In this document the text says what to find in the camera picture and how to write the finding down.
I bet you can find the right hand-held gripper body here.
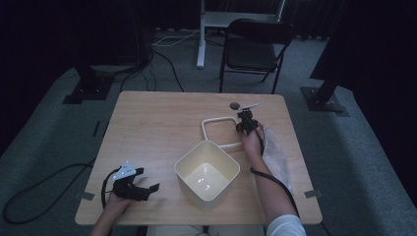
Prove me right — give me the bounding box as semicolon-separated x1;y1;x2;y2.
237;102;261;136

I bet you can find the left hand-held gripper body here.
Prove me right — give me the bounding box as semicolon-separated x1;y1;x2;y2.
111;160;150;202

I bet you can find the white bin rim ring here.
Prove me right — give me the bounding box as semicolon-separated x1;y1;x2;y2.
201;116;245;151

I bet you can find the clear plastic bag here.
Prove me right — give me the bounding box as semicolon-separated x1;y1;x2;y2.
262;127;294;195

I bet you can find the cream plastic trash bin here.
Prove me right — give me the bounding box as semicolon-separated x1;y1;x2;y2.
173;140;241;210

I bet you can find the person's left hand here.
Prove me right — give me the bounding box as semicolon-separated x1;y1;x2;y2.
103;193;133;218

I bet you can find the person's right hand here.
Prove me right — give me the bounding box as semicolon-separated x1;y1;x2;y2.
240;126;266;162

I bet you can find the black folding chair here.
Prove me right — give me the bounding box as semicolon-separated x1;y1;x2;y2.
218;18;296;95

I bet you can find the person's white sleeve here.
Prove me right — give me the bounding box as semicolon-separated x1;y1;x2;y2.
266;214;308;236

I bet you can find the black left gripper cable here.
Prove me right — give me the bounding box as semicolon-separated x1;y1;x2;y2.
100;166;123;209

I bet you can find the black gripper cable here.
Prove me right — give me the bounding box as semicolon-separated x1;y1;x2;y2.
100;166;123;209
249;121;301;218

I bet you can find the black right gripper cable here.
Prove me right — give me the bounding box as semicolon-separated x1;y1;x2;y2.
249;121;301;218

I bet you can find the black stand with base plate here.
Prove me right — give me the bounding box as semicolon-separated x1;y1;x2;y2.
300;77;350;117
62;63;116;105

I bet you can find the white desk frame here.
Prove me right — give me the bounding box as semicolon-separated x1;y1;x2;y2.
196;0;286;69

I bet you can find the long black floor cable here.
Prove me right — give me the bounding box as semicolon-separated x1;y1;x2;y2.
2;162;96;226

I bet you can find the thin black floor cable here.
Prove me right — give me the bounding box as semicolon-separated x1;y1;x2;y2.
119;48;185;93

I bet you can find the white floor cable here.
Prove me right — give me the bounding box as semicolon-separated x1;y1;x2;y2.
151;29;202;47

